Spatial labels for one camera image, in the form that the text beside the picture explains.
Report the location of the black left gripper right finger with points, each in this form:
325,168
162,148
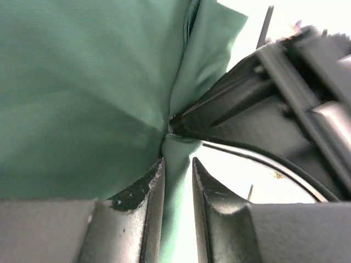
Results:
230,229

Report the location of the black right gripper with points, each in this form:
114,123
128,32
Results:
287,106

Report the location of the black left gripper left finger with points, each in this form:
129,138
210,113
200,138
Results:
125,228

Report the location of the dark green cloth napkin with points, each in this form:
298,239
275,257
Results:
88,88

